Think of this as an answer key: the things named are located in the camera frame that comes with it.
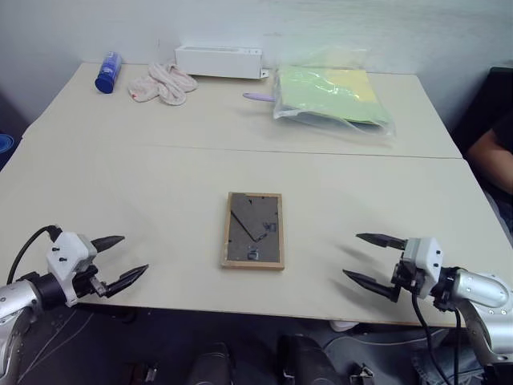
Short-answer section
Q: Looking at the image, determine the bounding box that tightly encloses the white shoe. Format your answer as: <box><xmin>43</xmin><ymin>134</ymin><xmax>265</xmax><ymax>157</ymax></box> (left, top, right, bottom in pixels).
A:
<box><xmin>329</xmin><ymin>318</ymin><xmax>358</xmax><ymax>333</ymax></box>

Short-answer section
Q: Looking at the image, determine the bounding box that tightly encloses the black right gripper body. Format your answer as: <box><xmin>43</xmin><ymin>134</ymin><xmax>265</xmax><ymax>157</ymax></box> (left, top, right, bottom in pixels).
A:
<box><xmin>391</xmin><ymin>260</ymin><xmax>427</xmax><ymax>300</ymax></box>

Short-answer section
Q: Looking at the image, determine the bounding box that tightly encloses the small black metal bracket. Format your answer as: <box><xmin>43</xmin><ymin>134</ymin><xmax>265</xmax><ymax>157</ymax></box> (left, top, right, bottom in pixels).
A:
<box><xmin>347</xmin><ymin>362</ymin><xmax>377</xmax><ymax>385</ymax></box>
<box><xmin>128</xmin><ymin>362</ymin><xmax>158</xmax><ymax>385</ymax></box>

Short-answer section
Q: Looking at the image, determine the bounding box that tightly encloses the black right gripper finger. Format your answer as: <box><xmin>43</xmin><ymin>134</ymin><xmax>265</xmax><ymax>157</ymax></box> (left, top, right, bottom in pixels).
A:
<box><xmin>355</xmin><ymin>232</ymin><xmax>408</xmax><ymax>251</ymax></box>
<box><xmin>341</xmin><ymin>269</ymin><xmax>400</xmax><ymax>304</ymax></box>

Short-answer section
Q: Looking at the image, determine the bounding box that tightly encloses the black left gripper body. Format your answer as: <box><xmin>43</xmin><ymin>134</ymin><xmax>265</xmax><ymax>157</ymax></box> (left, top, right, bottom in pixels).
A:
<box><xmin>73</xmin><ymin>264</ymin><xmax>107</xmax><ymax>299</ymax></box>

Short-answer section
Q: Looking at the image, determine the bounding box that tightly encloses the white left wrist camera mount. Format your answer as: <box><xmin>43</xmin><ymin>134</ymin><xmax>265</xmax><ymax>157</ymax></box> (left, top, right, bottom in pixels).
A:
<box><xmin>45</xmin><ymin>231</ymin><xmax>99</xmax><ymax>308</ymax></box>

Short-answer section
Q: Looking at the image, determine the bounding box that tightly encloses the dark rounded shape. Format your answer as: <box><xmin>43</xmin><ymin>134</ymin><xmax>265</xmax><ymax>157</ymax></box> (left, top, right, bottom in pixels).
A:
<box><xmin>275</xmin><ymin>332</ymin><xmax>342</xmax><ymax>385</ymax></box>
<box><xmin>187</xmin><ymin>341</ymin><xmax>236</xmax><ymax>385</ymax></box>

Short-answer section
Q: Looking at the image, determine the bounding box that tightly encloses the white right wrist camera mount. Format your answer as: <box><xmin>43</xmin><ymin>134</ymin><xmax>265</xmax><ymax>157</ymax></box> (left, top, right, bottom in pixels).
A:
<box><xmin>400</xmin><ymin>236</ymin><xmax>442</xmax><ymax>300</ymax></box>

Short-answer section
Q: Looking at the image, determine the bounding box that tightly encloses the blue rounded object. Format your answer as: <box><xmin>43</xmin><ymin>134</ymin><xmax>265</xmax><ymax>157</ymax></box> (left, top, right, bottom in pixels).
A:
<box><xmin>0</xmin><ymin>133</ymin><xmax>15</xmax><ymax>172</ymax></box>

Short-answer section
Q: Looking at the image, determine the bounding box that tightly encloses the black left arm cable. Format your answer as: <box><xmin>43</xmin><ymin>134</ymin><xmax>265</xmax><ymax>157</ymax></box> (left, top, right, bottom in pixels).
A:
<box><xmin>6</xmin><ymin>225</ymin><xmax>62</xmax><ymax>284</ymax></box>

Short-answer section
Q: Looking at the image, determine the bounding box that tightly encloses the black chair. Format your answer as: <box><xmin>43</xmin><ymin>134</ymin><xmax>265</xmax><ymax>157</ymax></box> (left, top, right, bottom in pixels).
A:
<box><xmin>450</xmin><ymin>65</ymin><xmax>513</xmax><ymax>156</ymax></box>

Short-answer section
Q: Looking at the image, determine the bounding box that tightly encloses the blue plastic bottle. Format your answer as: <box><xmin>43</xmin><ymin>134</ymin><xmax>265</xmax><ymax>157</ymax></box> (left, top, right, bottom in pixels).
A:
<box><xmin>94</xmin><ymin>50</ymin><xmax>124</xmax><ymax>95</ymax></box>

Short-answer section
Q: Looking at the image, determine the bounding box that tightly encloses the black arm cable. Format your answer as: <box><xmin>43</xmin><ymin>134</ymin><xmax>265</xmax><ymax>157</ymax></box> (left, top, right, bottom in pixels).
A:
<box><xmin>6</xmin><ymin>225</ymin><xmax>62</xmax><ymax>284</ymax></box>
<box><xmin>410</xmin><ymin>290</ymin><xmax>463</xmax><ymax>385</ymax></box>

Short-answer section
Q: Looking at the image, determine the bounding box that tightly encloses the clear bag of green sheets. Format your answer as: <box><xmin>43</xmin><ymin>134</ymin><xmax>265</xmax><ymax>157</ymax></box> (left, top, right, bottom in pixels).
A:
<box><xmin>271</xmin><ymin>47</ymin><xmax>398</xmax><ymax>142</ymax></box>

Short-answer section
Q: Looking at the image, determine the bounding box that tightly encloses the pink white striped cloth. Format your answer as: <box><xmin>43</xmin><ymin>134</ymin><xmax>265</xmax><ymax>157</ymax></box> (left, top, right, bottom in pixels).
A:
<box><xmin>127</xmin><ymin>59</ymin><xmax>200</xmax><ymax>107</ymax></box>

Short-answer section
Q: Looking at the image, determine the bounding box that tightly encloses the person in dark shirt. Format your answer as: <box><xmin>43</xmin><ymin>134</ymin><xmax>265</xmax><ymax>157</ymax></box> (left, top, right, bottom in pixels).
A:
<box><xmin>464</xmin><ymin>114</ymin><xmax>513</xmax><ymax>250</ymax></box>

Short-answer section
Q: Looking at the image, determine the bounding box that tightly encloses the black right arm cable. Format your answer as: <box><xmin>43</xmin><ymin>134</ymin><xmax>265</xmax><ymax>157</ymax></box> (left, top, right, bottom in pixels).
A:
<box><xmin>410</xmin><ymin>290</ymin><xmax>463</xmax><ymax>385</ymax></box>

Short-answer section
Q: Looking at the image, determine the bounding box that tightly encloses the wooden picture frame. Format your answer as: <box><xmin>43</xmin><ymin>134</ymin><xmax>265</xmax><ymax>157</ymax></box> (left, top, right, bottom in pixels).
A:
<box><xmin>218</xmin><ymin>191</ymin><xmax>287</xmax><ymax>272</ymax></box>

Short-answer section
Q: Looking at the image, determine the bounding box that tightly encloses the white rectangular box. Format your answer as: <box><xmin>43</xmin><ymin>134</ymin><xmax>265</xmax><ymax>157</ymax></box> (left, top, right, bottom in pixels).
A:
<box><xmin>173</xmin><ymin>44</ymin><xmax>271</xmax><ymax>80</ymax></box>

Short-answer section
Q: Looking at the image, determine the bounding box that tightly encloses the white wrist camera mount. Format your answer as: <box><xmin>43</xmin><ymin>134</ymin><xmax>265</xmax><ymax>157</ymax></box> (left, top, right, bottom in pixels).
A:
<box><xmin>400</xmin><ymin>236</ymin><xmax>442</xmax><ymax>300</ymax></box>
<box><xmin>45</xmin><ymin>231</ymin><xmax>99</xmax><ymax>308</ymax></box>

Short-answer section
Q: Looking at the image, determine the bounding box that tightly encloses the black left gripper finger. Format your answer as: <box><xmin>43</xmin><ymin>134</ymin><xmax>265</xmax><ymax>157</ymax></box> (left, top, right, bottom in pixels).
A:
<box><xmin>91</xmin><ymin>235</ymin><xmax>127</xmax><ymax>254</ymax></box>
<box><xmin>102</xmin><ymin>263</ymin><xmax>150</xmax><ymax>299</ymax></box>

